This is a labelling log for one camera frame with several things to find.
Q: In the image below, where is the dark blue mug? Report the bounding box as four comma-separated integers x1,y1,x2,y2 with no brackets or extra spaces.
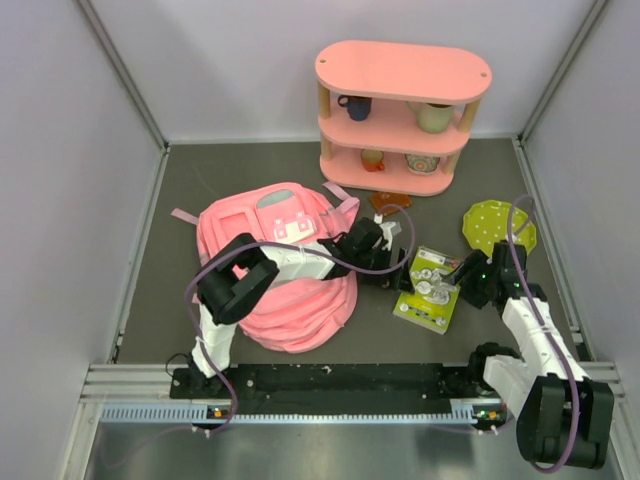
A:
337,95,372,122

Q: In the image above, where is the green polka dot plate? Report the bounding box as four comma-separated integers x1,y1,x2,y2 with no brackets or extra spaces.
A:
462,200,537,257

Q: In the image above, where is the green cartoon book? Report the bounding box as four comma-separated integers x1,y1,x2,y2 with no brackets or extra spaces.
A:
393,246,461,335

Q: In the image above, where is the white cable duct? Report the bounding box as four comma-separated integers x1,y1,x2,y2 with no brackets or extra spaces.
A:
100,400,508,428

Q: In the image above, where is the pink three-tier wooden shelf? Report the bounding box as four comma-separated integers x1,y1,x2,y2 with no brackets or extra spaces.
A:
315,40,492,197

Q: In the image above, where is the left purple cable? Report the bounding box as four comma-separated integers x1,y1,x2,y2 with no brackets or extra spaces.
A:
183,205,418,434

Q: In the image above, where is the beige ceramic mug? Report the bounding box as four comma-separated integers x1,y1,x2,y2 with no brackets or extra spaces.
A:
406,102,455,134

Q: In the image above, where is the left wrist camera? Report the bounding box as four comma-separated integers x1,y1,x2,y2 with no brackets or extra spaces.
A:
374,214,402,251

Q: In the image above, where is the brown leather wallet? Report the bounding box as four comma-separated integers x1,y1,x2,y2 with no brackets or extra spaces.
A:
369,192,412,212

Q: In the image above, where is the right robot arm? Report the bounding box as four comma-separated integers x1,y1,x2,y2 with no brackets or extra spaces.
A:
445,240,615,473

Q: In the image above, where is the patterned flower-shaped bowl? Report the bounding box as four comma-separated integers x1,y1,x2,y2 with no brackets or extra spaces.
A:
405,154,441,175

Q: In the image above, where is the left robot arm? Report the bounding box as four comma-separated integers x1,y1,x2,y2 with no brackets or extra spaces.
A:
185,218,415,397

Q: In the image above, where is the orange cup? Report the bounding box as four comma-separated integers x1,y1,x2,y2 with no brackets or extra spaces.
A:
360,149,385,172

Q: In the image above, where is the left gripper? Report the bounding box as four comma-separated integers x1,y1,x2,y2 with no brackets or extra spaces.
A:
353,244,413,294

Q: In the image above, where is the pink student backpack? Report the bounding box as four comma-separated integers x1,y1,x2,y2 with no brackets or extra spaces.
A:
171,182,360,354

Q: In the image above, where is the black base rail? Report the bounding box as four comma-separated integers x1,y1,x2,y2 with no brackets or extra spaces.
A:
169,362,481,414

